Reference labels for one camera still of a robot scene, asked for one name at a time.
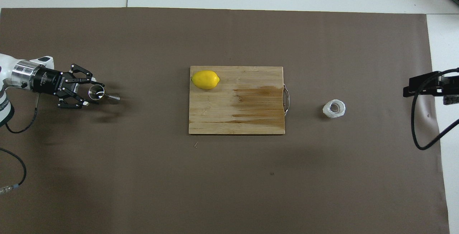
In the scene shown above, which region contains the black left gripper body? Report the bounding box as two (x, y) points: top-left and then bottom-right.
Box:
(30, 68), (77, 100)

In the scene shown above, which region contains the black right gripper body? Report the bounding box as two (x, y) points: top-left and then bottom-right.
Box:
(437, 73), (459, 97)

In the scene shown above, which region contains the steel double jigger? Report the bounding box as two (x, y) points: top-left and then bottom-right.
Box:
(88, 84), (120, 104)

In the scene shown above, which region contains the yellow lemon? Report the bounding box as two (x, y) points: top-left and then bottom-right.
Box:
(191, 70), (220, 90)

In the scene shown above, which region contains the wooden cutting board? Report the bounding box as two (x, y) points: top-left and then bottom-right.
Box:
(188, 66), (290, 135)

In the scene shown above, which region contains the brown paper table mat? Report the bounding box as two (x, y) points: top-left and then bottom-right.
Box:
(0, 7), (450, 234)

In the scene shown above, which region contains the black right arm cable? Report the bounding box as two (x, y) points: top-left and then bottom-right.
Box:
(411, 67), (459, 151)

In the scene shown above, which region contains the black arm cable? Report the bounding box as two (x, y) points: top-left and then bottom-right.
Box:
(0, 93), (41, 196)
(411, 67), (459, 151)

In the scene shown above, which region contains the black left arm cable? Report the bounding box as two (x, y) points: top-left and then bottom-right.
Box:
(0, 93), (41, 196)

